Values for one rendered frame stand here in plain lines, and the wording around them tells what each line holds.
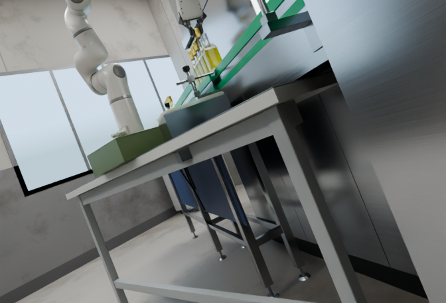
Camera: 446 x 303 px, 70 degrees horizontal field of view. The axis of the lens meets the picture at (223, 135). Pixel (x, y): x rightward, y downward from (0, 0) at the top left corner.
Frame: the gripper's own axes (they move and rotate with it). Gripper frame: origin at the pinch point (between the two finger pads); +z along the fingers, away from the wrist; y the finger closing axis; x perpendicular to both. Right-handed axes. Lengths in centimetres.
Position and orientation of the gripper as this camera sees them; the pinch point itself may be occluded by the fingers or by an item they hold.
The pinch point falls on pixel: (196, 31)
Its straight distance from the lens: 150.3
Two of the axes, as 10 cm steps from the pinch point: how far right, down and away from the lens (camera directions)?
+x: 3.8, 1.2, -9.2
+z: 2.8, 9.3, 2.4
